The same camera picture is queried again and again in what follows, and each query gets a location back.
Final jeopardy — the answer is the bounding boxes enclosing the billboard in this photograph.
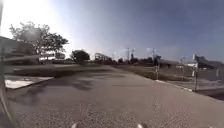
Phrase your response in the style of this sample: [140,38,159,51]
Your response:
[54,52,66,61]

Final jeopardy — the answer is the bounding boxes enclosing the grass area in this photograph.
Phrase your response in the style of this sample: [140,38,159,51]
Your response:
[13,64,111,79]

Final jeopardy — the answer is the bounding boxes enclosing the small round dark tree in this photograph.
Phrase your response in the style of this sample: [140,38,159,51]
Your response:
[70,49,91,64]

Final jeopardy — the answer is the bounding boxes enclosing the large spreading tree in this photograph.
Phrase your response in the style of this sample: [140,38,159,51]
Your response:
[9,21,70,61]

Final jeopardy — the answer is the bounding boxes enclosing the grass strip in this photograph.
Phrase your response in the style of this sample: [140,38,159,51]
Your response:
[113,64,194,83]

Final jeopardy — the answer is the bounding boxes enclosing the sign on post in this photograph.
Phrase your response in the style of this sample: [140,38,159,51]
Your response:
[191,53,200,92]

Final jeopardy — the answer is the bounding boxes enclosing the dark two-storey building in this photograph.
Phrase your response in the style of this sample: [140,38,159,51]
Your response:
[0,35,36,65]

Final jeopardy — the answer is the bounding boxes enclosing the distant building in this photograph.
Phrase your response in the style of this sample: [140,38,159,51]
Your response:
[94,52,109,63]

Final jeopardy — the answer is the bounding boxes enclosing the grey asphalt path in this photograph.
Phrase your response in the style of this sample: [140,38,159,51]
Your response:
[0,64,224,128]

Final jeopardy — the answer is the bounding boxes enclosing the row of poles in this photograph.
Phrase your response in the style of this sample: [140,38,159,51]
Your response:
[124,46,158,64]

